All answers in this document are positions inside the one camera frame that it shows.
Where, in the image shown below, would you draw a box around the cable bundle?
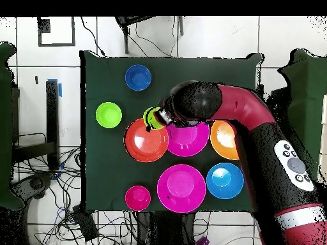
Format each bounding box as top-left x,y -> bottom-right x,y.
11,146 -> 139,245

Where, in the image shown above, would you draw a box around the red-orange wide bowl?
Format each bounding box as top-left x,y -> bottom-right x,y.
123,117 -> 170,163

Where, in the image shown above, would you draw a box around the large pink bowl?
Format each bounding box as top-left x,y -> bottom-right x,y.
164,121 -> 210,158
156,163 -> 207,214

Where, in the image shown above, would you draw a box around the black metal frame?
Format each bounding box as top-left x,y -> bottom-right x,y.
11,86 -> 57,164

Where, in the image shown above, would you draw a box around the black pedestal foot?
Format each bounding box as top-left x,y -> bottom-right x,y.
10,172 -> 54,201

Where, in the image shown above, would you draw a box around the black metal stand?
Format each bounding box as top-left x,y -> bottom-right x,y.
114,16 -> 185,55

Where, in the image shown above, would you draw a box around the dark green table cloth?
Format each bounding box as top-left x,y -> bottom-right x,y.
277,48 -> 327,179
0,41 -> 25,211
79,50 -> 264,213

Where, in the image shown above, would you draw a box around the white boxes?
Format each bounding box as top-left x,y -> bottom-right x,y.
317,94 -> 327,183

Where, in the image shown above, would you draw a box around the thin black cable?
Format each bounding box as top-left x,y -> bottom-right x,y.
80,17 -> 106,57

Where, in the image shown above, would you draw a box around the large orange bowl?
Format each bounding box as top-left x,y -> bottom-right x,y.
209,119 -> 240,161

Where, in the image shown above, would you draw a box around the black power box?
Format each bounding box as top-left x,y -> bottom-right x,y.
72,204 -> 100,242

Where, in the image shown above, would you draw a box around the small magenta bowl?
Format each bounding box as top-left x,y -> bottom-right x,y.
124,185 -> 152,212

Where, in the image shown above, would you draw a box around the small green bowl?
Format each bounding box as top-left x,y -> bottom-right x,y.
95,101 -> 123,129

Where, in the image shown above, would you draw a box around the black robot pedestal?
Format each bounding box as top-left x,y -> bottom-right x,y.
136,211 -> 196,245

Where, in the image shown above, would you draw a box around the light blue bowl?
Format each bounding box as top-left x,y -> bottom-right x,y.
206,162 -> 245,200

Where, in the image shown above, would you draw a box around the lime green plastic cup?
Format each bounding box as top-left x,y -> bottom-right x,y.
142,106 -> 165,131

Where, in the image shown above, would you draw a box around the small dark blue bowl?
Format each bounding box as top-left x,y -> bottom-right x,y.
125,64 -> 153,92

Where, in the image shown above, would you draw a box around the black square frame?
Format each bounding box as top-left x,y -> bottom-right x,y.
37,17 -> 76,47

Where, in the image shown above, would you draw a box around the black post with blue tape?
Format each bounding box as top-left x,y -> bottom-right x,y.
45,78 -> 63,170

